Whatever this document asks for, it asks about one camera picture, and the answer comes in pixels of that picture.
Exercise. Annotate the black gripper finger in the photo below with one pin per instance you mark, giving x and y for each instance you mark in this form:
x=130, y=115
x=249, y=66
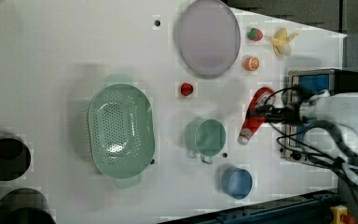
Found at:
x=273, y=120
x=268, y=109

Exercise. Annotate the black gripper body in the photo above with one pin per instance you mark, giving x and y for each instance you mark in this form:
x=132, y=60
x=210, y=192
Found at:
x=290, y=114

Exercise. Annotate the red ketchup bottle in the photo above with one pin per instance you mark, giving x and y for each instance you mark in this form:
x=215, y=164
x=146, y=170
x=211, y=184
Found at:
x=253, y=120

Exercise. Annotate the lavender round plate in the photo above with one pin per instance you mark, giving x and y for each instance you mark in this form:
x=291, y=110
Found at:
x=208, y=37

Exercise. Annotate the toy orange half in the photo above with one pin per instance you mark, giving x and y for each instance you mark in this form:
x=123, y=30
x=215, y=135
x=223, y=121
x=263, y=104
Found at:
x=251, y=63

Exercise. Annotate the silver toaster oven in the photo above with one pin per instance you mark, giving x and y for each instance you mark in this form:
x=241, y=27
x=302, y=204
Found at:
x=334, y=81

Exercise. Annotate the green mug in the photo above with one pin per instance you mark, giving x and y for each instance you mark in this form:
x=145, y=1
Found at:
x=206, y=138

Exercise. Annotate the toy peeled banana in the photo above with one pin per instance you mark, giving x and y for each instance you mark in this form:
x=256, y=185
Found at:
x=281, y=42

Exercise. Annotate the blue bowl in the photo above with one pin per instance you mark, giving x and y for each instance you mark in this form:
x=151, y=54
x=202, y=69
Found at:
x=236, y=183

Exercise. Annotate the toy strawberry with green top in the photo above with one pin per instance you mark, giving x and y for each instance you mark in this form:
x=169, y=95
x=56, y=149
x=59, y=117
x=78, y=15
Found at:
x=255, y=34

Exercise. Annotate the small red toy strawberry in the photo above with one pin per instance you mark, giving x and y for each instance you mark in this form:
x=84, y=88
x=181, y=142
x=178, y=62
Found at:
x=186, y=89

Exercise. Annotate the yellow red emergency button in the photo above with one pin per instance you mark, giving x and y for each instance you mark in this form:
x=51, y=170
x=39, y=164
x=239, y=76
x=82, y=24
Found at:
x=341, y=216

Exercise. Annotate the green perforated colander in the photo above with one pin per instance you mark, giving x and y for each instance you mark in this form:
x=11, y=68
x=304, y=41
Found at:
x=121, y=132

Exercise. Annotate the black cylinder lower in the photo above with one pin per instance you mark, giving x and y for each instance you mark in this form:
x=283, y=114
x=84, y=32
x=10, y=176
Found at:
x=25, y=206

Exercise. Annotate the black cylinder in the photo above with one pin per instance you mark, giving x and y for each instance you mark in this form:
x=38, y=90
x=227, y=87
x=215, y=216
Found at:
x=15, y=157
x=25, y=206

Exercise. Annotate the black cylinder upper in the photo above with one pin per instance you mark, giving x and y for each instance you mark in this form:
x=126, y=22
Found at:
x=15, y=157

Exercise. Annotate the blue metal frame rail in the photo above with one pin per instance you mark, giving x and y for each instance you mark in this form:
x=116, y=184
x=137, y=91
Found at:
x=310, y=208

